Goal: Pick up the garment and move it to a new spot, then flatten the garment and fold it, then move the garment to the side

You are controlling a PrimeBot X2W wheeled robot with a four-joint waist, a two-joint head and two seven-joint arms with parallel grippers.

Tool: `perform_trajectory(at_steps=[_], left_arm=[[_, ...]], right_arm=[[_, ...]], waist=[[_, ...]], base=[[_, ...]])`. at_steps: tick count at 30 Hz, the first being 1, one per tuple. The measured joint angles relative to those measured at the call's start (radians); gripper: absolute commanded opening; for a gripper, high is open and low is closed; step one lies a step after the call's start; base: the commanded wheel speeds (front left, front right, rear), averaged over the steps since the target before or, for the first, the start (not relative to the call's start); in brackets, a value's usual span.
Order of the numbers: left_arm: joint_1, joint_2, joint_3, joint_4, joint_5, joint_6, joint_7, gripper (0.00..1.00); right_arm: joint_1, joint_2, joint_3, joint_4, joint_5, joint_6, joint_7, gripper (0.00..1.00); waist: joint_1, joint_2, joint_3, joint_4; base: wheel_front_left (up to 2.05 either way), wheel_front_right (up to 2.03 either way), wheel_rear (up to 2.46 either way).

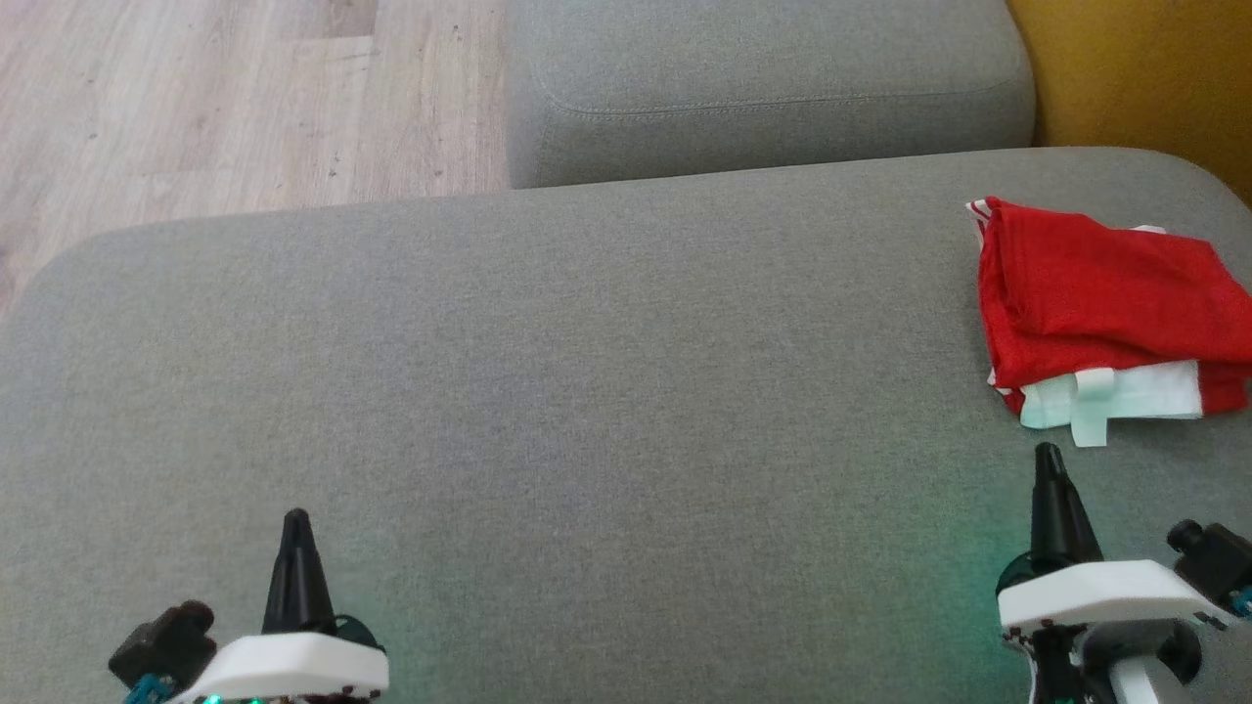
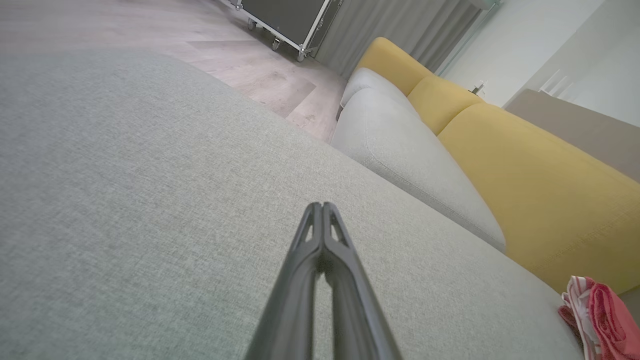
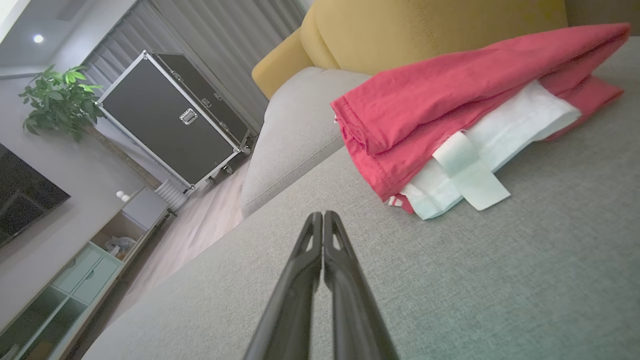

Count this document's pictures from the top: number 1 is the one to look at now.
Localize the red jersey with white sleeves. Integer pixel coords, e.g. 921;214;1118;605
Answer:
966;196;1252;448

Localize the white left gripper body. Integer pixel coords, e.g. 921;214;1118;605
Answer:
171;614;390;704

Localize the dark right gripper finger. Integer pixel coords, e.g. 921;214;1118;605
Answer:
1049;443;1104;568
1029;443;1067;573

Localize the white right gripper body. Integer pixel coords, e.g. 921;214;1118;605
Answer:
996;552;1231;704

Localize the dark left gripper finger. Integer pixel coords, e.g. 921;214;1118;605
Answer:
262;509;298;635
296;509;335;635

